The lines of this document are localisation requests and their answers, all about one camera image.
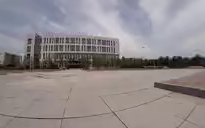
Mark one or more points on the large white multi-storey building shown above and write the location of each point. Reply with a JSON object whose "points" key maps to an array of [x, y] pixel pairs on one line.
{"points": [[73, 48]]}

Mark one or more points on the row of dark trees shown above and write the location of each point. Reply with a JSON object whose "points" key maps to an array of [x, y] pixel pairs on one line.
{"points": [[163, 61]]}

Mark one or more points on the raised paved platform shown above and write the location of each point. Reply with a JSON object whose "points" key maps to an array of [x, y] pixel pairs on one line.
{"points": [[193, 83]]}

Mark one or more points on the pale stone paved plaza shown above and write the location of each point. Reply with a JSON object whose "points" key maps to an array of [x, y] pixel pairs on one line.
{"points": [[86, 96]]}

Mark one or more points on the low grey building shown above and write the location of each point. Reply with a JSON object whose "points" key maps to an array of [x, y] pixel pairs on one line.
{"points": [[6, 59]]}

